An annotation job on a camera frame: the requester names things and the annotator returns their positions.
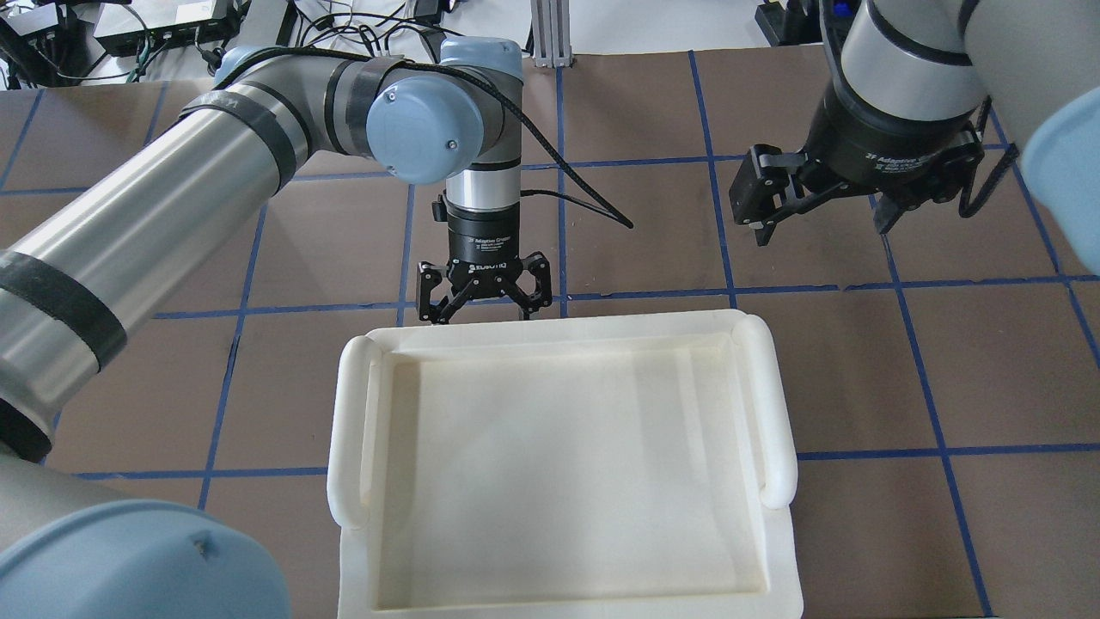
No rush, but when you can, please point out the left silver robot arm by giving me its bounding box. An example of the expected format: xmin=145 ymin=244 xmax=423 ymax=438
xmin=1 ymin=35 xmax=550 ymax=618

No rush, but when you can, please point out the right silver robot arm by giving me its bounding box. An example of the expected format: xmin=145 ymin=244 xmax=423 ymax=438
xmin=728 ymin=1 xmax=1099 ymax=273

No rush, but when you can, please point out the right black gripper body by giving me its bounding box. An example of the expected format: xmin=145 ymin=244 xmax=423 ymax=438
xmin=803 ymin=78 xmax=985 ymax=205

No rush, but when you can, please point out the white plastic tray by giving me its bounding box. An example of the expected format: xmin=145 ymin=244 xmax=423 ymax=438
xmin=327 ymin=309 xmax=804 ymax=618

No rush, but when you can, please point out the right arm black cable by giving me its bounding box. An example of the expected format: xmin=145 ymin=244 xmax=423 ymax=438
xmin=958 ymin=95 xmax=1022 ymax=219

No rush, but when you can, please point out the aluminium frame post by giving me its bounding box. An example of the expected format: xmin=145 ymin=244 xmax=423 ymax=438
xmin=529 ymin=0 xmax=575 ymax=68

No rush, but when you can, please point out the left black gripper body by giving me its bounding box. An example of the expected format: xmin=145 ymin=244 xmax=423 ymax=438
xmin=432 ymin=194 xmax=523 ymax=285

